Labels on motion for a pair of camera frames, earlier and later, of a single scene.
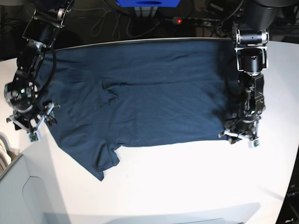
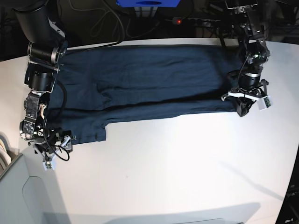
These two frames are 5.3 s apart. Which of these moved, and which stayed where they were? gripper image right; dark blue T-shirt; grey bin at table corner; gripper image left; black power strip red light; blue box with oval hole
Moved: gripper image right; dark blue T-shirt; gripper image left
Stayed: black power strip red light; blue box with oval hole; grey bin at table corner
